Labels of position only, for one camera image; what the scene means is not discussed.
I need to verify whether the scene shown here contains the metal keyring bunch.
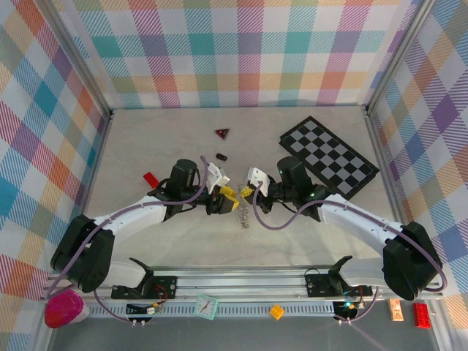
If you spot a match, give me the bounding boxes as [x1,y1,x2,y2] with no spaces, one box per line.
[235,184,254,230]

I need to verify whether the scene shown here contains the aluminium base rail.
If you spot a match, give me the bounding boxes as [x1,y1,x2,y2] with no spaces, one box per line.
[43,265,445,303]

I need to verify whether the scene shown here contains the teal toy clock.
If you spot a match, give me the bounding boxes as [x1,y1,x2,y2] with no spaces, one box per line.
[193,294,219,322]

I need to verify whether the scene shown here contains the black grey chessboard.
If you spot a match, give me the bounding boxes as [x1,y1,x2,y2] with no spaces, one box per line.
[279,116,380,201]

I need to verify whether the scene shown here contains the pink cup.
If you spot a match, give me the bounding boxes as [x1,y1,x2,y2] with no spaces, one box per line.
[43,288,90,329]

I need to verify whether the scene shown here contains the aluminium frame side rail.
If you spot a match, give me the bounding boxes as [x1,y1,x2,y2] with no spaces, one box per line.
[75,108,115,220]
[363,105,456,351]

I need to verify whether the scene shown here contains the aluminium frame post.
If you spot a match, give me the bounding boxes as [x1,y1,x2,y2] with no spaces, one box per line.
[363,0,438,116]
[34,0,114,120]

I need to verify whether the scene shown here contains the red toy brick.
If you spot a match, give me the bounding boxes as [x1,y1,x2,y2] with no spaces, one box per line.
[412,302,432,330]

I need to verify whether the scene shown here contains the slotted grey cable duct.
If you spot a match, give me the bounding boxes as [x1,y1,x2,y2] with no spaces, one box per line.
[86,301,361,319]

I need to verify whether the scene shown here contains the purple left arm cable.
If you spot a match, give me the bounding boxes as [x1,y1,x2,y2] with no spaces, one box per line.
[43,155,214,325]

